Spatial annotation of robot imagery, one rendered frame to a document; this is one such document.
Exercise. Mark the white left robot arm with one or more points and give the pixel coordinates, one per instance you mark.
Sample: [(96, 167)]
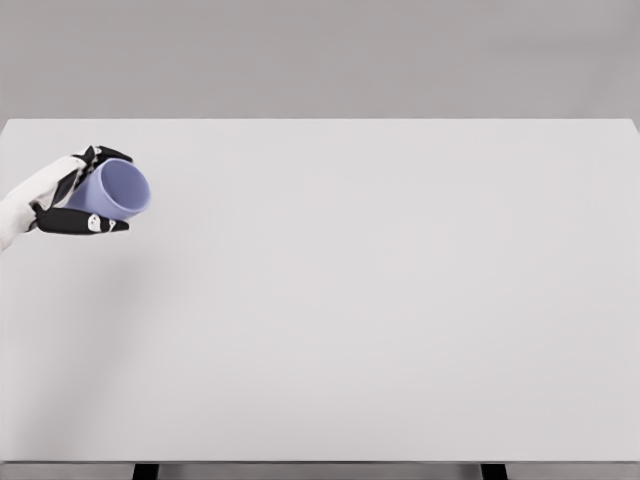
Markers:
[(9, 220)]

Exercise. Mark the lavender blue cup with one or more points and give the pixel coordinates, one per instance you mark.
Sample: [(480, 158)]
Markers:
[(120, 190)]

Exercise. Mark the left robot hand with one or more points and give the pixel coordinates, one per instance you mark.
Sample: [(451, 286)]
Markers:
[(47, 180)]

